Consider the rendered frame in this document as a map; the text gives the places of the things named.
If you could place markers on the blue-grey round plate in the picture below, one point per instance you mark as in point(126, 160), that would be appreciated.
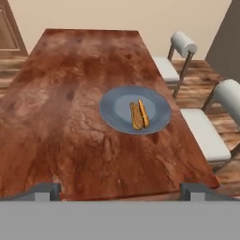
point(118, 109)

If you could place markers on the brown wooden panelled door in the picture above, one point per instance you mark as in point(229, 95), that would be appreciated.
point(8, 34)

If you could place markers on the white cushioned metal chair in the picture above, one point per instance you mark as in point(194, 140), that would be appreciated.
point(207, 131)
point(170, 62)

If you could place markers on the brown hot dog bun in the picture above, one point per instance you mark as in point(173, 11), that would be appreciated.
point(139, 115)

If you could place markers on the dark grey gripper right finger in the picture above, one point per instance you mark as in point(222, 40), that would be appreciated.
point(195, 191)

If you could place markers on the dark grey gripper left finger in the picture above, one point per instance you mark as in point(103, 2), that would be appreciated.
point(47, 190)

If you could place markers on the brown wooden dining table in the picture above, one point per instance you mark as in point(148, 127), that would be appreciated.
point(72, 103)

